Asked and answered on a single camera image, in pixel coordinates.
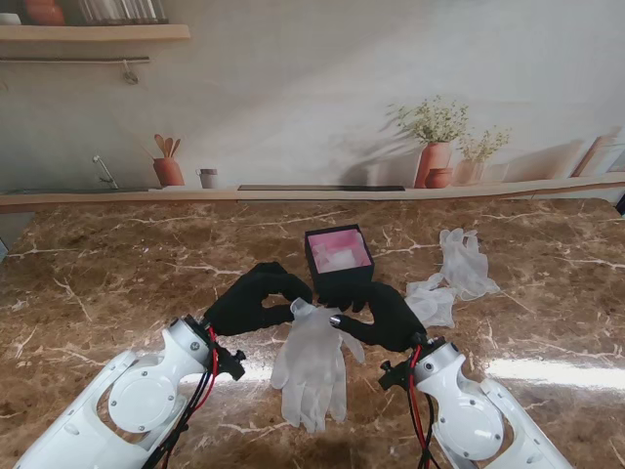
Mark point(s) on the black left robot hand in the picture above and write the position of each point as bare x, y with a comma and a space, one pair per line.
244, 308

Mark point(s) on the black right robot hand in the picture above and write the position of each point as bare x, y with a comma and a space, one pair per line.
386, 317

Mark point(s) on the black box pink inside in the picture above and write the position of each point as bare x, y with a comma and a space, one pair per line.
342, 273

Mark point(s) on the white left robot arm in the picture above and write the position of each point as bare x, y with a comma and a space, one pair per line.
112, 405

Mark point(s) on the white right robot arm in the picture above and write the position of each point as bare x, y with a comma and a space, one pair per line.
478, 415

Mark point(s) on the printed kitchen scene backdrop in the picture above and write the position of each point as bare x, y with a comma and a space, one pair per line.
303, 98

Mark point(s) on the dark object at table edge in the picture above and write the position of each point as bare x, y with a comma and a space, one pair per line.
621, 202

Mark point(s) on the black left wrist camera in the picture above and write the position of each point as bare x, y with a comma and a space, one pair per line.
232, 365

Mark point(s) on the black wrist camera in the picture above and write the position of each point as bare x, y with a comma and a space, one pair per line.
395, 376
232, 365

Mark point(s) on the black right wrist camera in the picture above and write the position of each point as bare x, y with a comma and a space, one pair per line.
395, 376

